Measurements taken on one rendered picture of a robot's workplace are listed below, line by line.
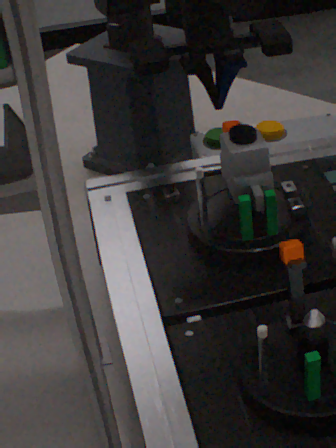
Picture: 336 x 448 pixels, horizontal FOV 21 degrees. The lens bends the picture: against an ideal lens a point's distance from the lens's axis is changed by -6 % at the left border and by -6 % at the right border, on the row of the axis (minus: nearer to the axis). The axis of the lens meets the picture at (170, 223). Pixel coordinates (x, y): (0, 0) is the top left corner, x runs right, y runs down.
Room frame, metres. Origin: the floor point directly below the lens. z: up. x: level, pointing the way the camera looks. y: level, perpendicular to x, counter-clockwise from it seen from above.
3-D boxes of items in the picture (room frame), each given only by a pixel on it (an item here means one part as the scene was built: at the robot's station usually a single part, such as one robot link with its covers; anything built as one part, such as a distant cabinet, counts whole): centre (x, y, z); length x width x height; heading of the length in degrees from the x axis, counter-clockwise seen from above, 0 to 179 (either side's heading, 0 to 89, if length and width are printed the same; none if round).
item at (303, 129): (1.06, -0.15, 0.93); 0.21 x 0.07 x 0.06; 96
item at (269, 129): (1.06, -0.15, 0.96); 0.04 x 0.04 x 0.02
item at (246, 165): (0.83, -0.09, 1.06); 0.08 x 0.04 x 0.07; 6
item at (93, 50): (1.21, 0.02, 0.96); 0.15 x 0.15 x 0.20; 47
